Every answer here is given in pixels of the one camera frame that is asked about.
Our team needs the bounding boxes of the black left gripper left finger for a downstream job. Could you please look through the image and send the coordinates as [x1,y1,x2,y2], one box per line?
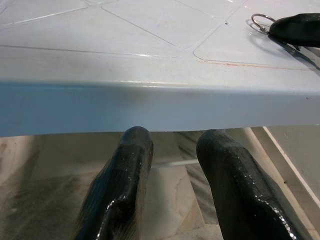
[74,126,154,240]

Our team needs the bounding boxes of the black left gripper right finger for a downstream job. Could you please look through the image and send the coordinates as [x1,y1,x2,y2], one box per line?
[196,128,315,240]

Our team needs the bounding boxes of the keys with black fob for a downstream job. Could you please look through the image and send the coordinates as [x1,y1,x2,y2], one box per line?
[251,12,320,71]

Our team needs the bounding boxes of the white plastic folding table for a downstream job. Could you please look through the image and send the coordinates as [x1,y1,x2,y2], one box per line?
[0,0,320,203]

